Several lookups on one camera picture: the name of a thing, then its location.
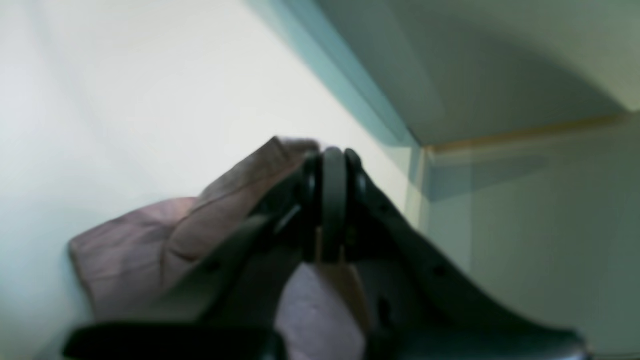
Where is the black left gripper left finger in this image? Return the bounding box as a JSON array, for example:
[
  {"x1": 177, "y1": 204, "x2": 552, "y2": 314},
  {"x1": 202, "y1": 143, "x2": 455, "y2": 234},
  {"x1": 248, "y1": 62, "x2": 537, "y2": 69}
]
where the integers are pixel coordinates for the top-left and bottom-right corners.
[{"x1": 62, "y1": 147, "x2": 335, "y2": 360}]

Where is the mauve t-shirt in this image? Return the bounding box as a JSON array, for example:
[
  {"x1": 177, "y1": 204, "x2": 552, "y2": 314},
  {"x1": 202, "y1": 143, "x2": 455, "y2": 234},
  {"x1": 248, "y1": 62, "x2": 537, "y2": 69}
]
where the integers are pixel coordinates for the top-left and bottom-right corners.
[{"x1": 68, "y1": 136, "x2": 370, "y2": 360}]

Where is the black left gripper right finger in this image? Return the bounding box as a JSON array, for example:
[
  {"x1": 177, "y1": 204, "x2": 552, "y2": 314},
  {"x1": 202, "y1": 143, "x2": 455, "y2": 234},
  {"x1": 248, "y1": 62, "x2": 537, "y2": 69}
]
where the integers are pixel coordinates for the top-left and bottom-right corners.
[{"x1": 334, "y1": 149, "x2": 588, "y2": 360}]

